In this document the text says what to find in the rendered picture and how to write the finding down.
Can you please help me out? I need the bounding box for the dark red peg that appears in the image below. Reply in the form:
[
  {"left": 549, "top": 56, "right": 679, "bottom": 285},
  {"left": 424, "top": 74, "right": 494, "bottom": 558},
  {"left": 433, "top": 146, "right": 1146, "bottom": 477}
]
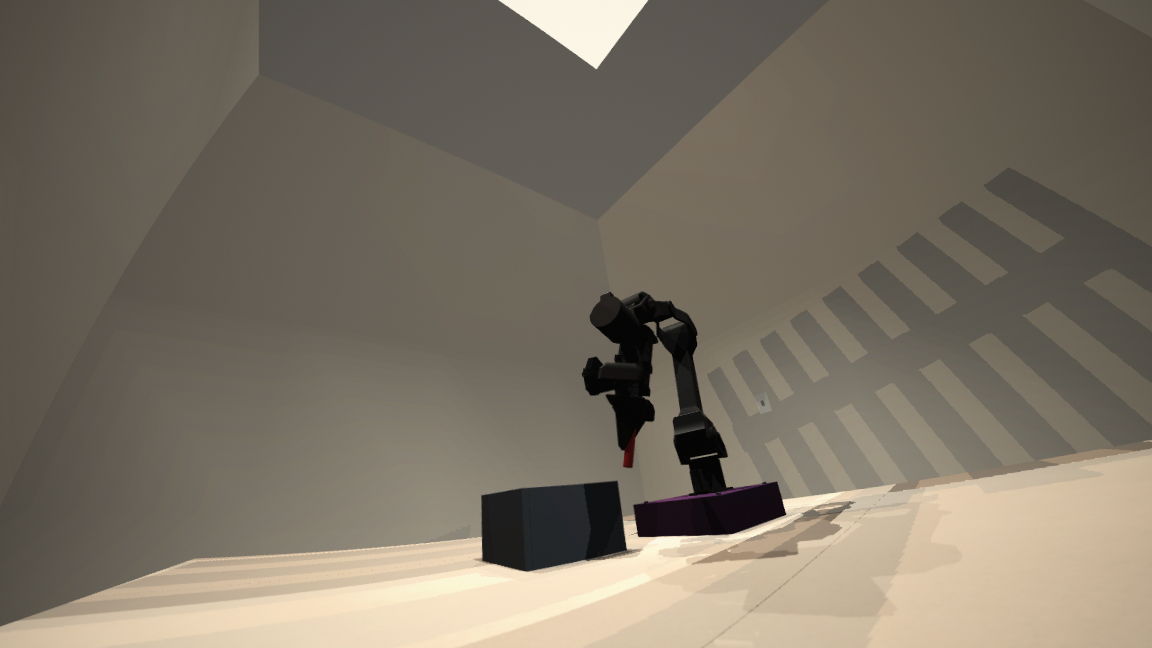
[{"left": 623, "top": 428, "right": 636, "bottom": 468}]

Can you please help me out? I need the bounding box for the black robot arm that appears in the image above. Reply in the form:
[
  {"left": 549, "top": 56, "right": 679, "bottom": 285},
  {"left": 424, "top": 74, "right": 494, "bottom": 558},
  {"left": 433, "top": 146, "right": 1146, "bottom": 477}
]
[{"left": 582, "top": 291, "right": 733, "bottom": 496}]

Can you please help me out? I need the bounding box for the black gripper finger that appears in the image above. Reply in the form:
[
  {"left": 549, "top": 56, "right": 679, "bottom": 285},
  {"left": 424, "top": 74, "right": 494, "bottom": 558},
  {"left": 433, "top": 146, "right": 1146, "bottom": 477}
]
[
  {"left": 636, "top": 409, "right": 650, "bottom": 436},
  {"left": 606, "top": 394, "right": 646, "bottom": 449}
]

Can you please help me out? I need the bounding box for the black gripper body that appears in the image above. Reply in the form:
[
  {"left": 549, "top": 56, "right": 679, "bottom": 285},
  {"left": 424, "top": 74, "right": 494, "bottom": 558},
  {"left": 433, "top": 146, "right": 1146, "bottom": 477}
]
[{"left": 598, "top": 349, "right": 655, "bottom": 421}]

